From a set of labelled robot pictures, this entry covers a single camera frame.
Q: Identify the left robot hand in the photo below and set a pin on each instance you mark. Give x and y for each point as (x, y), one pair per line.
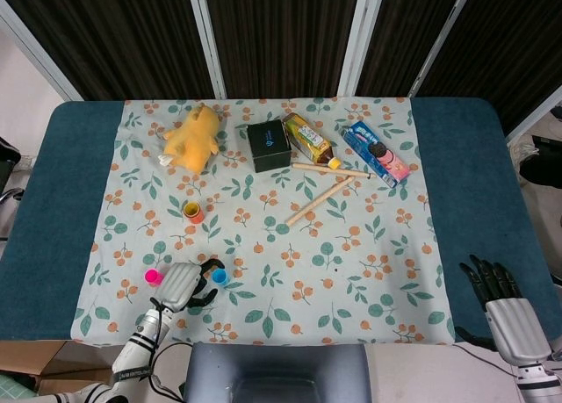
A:
(177, 286)

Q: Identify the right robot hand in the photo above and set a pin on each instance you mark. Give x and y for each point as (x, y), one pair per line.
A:
(518, 328)

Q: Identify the pink plastic cup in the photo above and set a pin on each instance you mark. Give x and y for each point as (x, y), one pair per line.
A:
(153, 276)

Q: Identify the light blue plastic cup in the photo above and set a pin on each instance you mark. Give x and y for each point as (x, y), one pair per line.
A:
(218, 277)

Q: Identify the yellow plastic cup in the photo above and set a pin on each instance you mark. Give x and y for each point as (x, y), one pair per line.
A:
(192, 208)

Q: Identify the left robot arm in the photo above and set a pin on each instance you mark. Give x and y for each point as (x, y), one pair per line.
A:
(136, 354)

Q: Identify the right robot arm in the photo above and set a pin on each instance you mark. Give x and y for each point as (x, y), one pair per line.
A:
(535, 385)

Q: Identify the orange plastic cup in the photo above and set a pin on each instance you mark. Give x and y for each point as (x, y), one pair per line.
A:
(196, 219)

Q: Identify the grey robot torso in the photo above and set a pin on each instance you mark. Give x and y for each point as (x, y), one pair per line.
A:
(276, 372)

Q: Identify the floral fruit print tablecloth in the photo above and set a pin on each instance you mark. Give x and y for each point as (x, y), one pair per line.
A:
(307, 267)

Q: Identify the brown cardboard box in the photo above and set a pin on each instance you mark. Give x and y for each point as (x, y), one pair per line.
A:
(57, 363)

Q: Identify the yellow plush animal toy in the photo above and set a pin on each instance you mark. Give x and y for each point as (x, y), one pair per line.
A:
(193, 144)

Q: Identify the black bag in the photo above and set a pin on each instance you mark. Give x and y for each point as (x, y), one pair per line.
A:
(544, 170)

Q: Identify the plain wooden stick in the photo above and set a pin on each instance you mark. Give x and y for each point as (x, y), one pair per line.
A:
(316, 203)

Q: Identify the black cardboard box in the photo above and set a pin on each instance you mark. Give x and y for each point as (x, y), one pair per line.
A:
(270, 148)

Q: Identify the teal table cover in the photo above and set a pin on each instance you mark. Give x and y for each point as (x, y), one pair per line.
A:
(44, 179)

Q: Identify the wooden stick with black band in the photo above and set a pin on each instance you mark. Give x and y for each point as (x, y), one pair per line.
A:
(325, 169)

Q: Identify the green gridded mat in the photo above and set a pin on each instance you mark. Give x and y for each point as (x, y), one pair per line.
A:
(13, 390)

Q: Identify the tea bottle yellow cap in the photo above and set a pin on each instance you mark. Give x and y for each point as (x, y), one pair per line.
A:
(307, 137)

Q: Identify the black office chair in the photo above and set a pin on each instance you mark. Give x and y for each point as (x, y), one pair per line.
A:
(6, 153)

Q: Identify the blue cookie box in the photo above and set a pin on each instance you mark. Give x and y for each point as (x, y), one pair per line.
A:
(373, 153)

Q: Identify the dark folding screen white frame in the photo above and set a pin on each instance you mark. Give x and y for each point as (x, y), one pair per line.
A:
(131, 34)

